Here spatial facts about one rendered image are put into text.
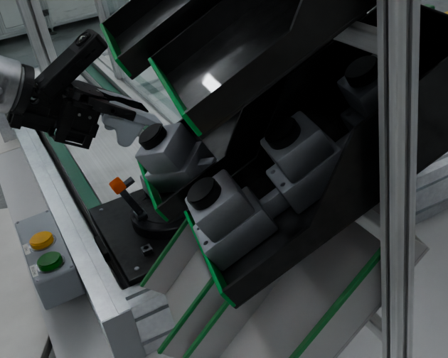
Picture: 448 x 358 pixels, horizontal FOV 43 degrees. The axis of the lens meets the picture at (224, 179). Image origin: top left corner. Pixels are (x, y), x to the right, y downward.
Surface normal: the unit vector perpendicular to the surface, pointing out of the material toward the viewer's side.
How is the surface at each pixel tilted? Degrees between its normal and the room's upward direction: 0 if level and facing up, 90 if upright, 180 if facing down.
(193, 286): 45
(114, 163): 0
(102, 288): 0
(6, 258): 0
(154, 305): 90
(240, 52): 25
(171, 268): 90
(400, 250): 90
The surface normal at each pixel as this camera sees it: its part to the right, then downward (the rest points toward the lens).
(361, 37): -0.88, 0.36
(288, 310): -0.78, -0.40
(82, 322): -0.15, -0.84
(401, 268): 0.44, 0.41
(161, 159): -0.38, 0.76
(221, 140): -0.54, -0.65
